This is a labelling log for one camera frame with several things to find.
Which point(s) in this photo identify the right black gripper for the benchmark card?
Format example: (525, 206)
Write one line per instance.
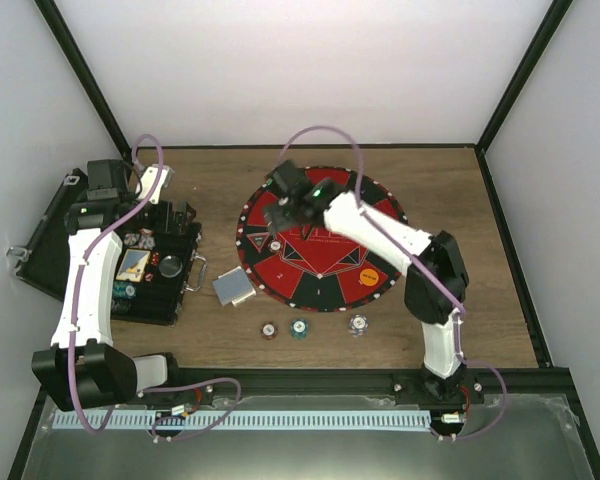
(276, 222)

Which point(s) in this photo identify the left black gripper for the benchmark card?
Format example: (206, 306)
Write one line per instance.
(163, 225)

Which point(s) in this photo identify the orange big blind button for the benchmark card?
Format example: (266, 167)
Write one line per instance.
(369, 277)

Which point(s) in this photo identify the teal chip stack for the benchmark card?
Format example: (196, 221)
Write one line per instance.
(299, 328)

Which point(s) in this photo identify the brown 100 chip stack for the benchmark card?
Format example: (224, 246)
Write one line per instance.
(269, 330)

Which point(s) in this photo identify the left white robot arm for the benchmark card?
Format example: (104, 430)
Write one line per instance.
(82, 367)

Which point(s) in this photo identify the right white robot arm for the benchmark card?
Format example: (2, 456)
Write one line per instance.
(434, 270)

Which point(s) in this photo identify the chips in case top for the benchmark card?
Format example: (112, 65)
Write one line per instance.
(142, 239)

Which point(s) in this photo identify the triangular all in marker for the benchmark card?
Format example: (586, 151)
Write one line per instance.
(258, 240)

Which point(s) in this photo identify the red dice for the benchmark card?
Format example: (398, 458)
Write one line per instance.
(155, 259)

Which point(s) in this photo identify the clear dealer button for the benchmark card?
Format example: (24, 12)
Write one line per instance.
(170, 266)

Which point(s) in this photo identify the round red black poker mat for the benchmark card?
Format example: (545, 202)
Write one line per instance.
(320, 274)

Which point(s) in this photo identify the black poker chip case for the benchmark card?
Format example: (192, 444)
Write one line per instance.
(44, 263)

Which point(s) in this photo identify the card box in case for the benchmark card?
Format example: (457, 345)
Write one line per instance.
(133, 265)

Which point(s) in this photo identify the teal chips in case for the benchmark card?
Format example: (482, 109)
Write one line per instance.
(123, 294)

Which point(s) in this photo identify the blue orange chip stack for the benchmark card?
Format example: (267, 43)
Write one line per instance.
(358, 325)

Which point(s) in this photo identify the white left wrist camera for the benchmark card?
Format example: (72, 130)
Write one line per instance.
(153, 180)

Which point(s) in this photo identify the perforated light blue rail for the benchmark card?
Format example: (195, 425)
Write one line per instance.
(373, 420)

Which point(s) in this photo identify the black front mounting rail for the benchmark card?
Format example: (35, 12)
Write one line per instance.
(404, 386)

